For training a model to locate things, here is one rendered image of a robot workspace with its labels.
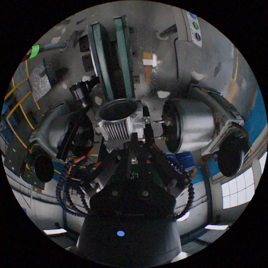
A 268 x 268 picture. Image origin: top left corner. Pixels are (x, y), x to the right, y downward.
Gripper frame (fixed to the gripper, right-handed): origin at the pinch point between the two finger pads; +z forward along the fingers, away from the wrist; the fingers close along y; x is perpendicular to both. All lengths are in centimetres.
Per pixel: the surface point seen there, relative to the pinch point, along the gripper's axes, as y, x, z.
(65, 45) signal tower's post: -36, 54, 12
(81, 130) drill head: -23.8, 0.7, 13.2
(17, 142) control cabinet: -314, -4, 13
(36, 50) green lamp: -35, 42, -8
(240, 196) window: 531, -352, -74
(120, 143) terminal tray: -5.6, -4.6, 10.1
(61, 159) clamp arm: -18.1, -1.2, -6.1
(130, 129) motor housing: -1.8, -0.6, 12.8
